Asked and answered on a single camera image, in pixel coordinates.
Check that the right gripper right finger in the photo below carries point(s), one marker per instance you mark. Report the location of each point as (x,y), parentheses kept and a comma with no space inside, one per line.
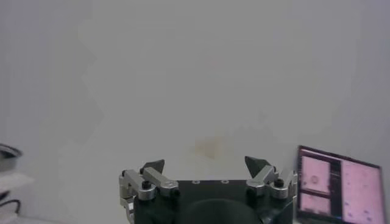
(262,178)

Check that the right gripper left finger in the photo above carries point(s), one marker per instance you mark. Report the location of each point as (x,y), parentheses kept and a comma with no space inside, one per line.
(158,179)

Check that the perforated steel steamer basket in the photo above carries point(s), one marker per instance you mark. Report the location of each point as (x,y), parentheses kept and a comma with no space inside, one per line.
(7,158)

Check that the grey laptop with pink screen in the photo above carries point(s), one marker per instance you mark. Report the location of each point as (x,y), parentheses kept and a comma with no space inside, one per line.
(359,188)

